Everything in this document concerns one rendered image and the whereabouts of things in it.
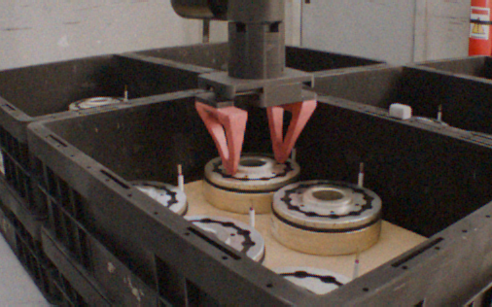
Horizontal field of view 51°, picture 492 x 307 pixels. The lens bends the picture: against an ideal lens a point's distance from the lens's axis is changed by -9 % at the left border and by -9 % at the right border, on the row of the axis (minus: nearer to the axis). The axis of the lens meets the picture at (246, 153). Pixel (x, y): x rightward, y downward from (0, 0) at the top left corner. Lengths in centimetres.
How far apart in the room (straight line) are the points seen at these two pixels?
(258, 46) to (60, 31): 361
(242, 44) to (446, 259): 32
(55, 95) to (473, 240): 79
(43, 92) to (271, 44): 53
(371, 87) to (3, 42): 329
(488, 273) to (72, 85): 77
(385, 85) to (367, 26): 303
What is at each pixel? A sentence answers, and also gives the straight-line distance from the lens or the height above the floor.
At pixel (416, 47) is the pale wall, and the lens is 370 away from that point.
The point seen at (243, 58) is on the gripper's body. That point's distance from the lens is 53.
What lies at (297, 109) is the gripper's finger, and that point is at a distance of 57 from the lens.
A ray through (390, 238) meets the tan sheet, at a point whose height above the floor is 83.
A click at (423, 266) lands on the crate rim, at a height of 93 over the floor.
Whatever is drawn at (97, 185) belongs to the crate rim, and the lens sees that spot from 38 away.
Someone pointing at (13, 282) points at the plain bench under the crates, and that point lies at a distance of 73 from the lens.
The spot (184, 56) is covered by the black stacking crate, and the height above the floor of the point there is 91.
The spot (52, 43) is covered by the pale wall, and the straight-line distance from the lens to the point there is 408.
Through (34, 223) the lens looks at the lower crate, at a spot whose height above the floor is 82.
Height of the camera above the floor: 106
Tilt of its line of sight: 18 degrees down
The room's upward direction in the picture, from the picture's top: straight up
